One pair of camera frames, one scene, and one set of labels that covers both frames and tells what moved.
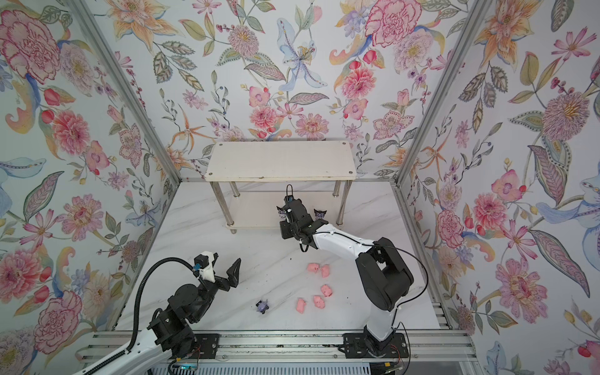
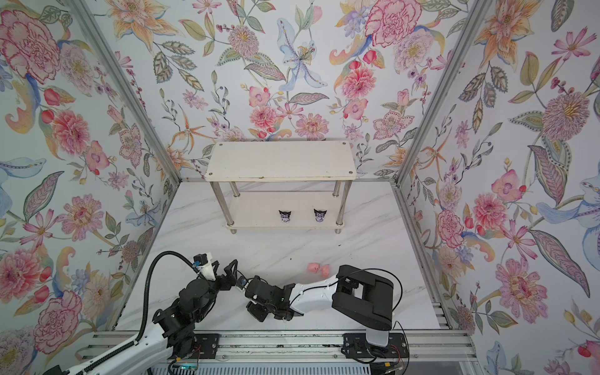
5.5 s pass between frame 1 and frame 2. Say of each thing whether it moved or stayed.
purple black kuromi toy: stayed
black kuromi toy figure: stayed
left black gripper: stayed
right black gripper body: moved
